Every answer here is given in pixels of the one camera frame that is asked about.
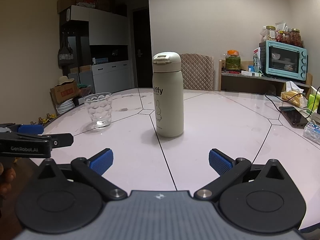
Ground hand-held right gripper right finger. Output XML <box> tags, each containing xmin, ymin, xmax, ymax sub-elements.
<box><xmin>194</xmin><ymin>148</ymin><xmax>285</xmax><ymax>202</ymax></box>

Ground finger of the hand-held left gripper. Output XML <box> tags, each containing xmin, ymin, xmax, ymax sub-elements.
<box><xmin>11</xmin><ymin>124</ymin><xmax>45</xmax><ymax>136</ymax></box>
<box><xmin>42</xmin><ymin>133</ymin><xmax>74</xmax><ymax>148</ymax></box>

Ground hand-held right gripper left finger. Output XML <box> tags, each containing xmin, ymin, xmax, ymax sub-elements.
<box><xmin>37</xmin><ymin>148</ymin><xmax>128</xmax><ymax>202</ymax></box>

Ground cream thermos bottle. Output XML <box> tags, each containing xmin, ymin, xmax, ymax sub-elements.
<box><xmin>152</xmin><ymin>69</ymin><xmax>185</xmax><ymax>138</ymax></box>

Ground cream bottle cap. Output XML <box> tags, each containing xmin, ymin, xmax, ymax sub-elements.
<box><xmin>152</xmin><ymin>51</ymin><xmax>181</xmax><ymax>73</ymax></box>

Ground person's left hand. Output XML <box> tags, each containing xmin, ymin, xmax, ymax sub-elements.
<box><xmin>0</xmin><ymin>162</ymin><xmax>16</xmax><ymax>201</ymax></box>

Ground white plastic bucket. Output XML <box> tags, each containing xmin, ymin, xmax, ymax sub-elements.
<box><xmin>56</xmin><ymin>98</ymin><xmax>75</xmax><ymax>116</ymax></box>

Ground red-printed cardboard box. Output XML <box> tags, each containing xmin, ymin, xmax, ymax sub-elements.
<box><xmin>50</xmin><ymin>80</ymin><xmax>81</xmax><ymax>105</ymax></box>

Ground clear dimpled glass cup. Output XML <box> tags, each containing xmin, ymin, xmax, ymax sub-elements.
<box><xmin>83</xmin><ymin>92</ymin><xmax>113</xmax><ymax>129</ymax></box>

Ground colourful plastic bags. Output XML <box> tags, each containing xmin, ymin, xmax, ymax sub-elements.
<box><xmin>77</xmin><ymin>83</ymin><xmax>92</xmax><ymax>97</ymax></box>

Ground straw hat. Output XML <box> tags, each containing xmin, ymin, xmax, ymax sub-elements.
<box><xmin>57</xmin><ymin>76</ymin><xmax>76</xmax><ymax>87</ymax></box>

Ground grey hanging bag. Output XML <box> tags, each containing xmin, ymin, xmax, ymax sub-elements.
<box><xmin>58</xmin><ymin>33</ymin><xmax>74</xmax><ymax>68</ymax></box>

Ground wooden side shelf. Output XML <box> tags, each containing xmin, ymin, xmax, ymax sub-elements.
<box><xmin>218</xmin><ymin>59</ymin><xmax>313</xmax><ymax>98</ymax></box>

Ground black smartphone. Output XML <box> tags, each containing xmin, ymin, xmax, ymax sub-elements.
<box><xmin>278</xmin><ymin>106</ymin><xmax>309</xmax><ymax>127</ymax></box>

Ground beige quilted chair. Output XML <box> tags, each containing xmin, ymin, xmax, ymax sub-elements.
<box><xmin>179</xmin><ymin>53</ymin><xmax>215</xmax><ymax>91</ymax></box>

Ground blue and white tissue pack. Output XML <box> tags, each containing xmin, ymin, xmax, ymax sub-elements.
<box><xmin>302</xmin><ymin>122</ymin><xmax>320</xmax><ymax>146</ymax></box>

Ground yellow tissue pack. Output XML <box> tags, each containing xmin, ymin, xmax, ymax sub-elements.
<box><xmin>281</xmin><ymin>90</ymin><xmax>307</xmax><ymax>107</ymax></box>

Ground orange-lidded pickle jar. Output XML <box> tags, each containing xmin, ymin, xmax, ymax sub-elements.
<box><xmin>225</xmin><ymin>50</ymin><xmax>242</xmax><ymax>71</ymax></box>

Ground green and white package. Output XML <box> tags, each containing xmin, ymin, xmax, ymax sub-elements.
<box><xmin>252</xmin><ymin>47</ymin><xmax>263</xmax><ymax>73</ymax></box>

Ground green wipes pack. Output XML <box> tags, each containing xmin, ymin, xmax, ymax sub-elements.
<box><xmin>308</xmin><ymin>93</ymin><xmax>320</xmax><ymax>111</ymax></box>

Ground white and black cabinet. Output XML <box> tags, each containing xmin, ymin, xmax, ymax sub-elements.
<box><xmin>59</xmin><ymin>5</ymin><xmax>132</xmax><ymax>96</ymax></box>

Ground dark door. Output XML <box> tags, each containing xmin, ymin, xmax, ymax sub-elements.
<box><xmin>132</xmin><ymin>8</ymin><xmax>154</xmax><ymax>88</ymax></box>

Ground teal toaster oven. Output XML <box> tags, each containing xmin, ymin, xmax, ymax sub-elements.
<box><xmin>259</xmin><ymin>40</ymin><xmax>308</xmax><ymax>82</ymax></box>

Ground brown cardboard box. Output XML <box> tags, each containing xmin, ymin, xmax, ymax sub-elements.
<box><xmin>57</xmin><ymin>0</ymin><xmax>87</xmax><ymax>13</ymax></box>

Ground short chili jar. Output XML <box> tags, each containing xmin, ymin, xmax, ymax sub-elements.
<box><xmin>278</xmin><ymin>31</ymin><xmax>291</xmax><ymax>43</ymax></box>

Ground tall chili jar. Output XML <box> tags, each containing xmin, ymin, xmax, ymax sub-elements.
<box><xmin>290</xmin><ymin>28</ymin><xmax>302</xmax><ymax>48</ymax></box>

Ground white paper packet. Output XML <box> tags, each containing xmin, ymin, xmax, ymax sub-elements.
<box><xmin>275</xmin><ymin>22</ymin><xmax>289</xmax><ymax>33</ymax></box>

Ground black charging cable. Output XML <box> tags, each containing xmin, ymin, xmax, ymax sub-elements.
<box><xmin>264</xmin><ymin>86</ymin><xmax>320</xmax><ymax>117</ymax></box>

